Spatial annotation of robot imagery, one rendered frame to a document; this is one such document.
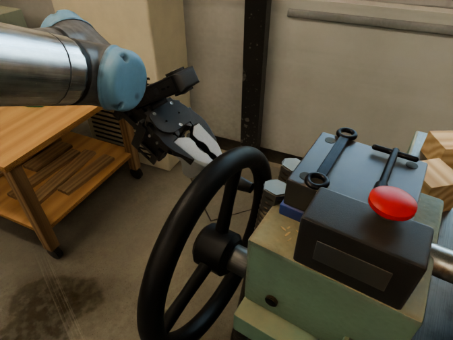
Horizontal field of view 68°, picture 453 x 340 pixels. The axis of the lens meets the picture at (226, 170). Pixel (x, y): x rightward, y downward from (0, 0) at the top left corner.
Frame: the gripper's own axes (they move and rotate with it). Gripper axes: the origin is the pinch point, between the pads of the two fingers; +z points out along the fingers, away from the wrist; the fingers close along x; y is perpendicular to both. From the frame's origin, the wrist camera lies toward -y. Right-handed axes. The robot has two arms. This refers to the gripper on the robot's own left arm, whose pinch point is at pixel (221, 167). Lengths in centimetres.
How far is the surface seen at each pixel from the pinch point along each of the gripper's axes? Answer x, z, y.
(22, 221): 0, -48, 106
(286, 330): 18.4, 15.8, -10.7
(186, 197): 15.3, 0.6, -10.7
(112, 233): -23, -22, 111
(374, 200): 15.0, 10.6, -25.4
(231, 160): 8.3, 1.2, -11.6
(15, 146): -7, -59, 72
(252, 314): 18.7, 12.8, -9.0
